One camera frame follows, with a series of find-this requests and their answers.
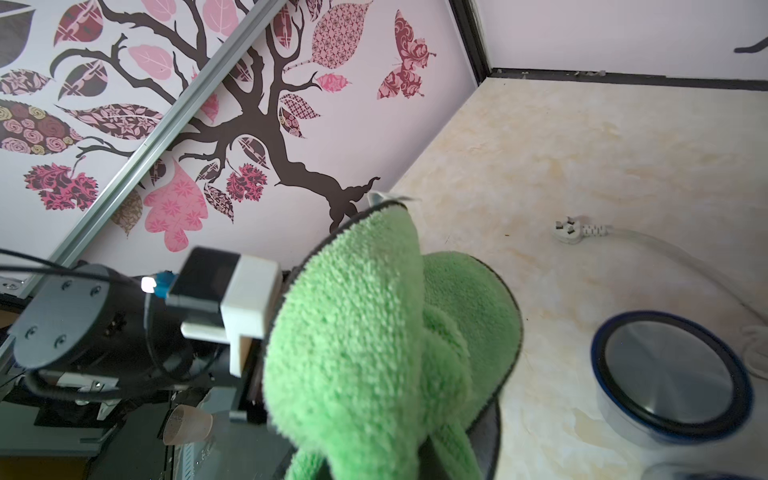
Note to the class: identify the green and grey cloth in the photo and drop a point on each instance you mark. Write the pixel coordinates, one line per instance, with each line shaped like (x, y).
(381, 358)

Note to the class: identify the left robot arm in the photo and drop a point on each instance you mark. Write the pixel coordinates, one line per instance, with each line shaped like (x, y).
(93, 334)

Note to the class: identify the dark blue thermos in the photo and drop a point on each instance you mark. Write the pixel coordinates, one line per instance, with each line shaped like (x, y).
(686, 471)

